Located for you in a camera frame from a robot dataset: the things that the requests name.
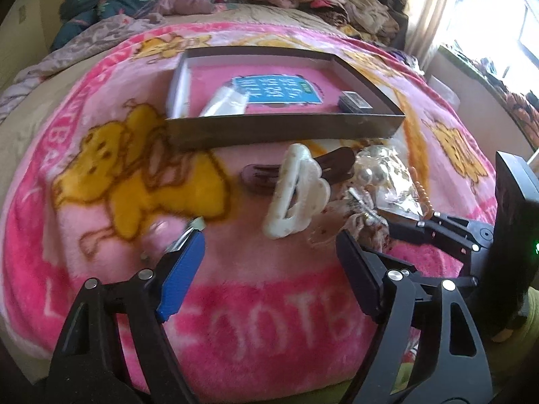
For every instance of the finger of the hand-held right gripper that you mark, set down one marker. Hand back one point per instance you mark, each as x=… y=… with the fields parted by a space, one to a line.
x=442 y=229
x=471 y=267

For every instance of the brown snap hair clip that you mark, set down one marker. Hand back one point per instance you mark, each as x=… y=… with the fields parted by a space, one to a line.
x=259 y=179

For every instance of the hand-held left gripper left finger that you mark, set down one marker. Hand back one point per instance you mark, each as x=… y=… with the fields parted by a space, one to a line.
x=182 y=270

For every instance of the clear bag of pearls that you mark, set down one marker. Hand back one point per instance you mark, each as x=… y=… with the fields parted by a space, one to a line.
x=389 y=181

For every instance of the white claw hair clip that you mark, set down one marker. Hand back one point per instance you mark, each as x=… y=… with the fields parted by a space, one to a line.
x=294 y=195

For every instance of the pink fuzzy hair clip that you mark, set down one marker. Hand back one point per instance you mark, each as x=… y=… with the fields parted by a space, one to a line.
x=162 y=237

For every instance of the dark floral garment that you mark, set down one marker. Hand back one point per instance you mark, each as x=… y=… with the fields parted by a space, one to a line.
x=105 y=2

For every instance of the orange patterned cloth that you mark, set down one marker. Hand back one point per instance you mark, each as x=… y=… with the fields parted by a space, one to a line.
x=524 y=111

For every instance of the orange bead strand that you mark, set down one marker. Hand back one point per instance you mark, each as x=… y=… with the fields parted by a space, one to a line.
x=423 y=195

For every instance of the pile of mixed clothes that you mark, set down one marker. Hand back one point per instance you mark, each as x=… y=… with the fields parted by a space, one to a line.
x=337 y=2

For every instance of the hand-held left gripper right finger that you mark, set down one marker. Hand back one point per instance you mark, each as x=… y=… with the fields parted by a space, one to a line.
x=358 y=275

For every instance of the sheer patterned pouch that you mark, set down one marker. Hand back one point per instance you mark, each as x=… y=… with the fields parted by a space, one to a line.
x=337 y=223

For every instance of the brown cardboard box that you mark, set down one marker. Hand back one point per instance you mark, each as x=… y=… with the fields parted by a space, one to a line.
x=286 y=130

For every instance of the blue printed card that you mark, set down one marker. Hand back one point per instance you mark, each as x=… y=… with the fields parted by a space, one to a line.
x=276 y=89

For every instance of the cream curtain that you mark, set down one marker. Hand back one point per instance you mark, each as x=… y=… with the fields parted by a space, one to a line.
x=423 y=17

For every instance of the small clear plastic case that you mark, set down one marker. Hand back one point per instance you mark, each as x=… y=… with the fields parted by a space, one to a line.
x=356 y=102

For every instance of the pink cartoon printed blanket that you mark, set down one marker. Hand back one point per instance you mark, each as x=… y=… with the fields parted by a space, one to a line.
x=105 y=185

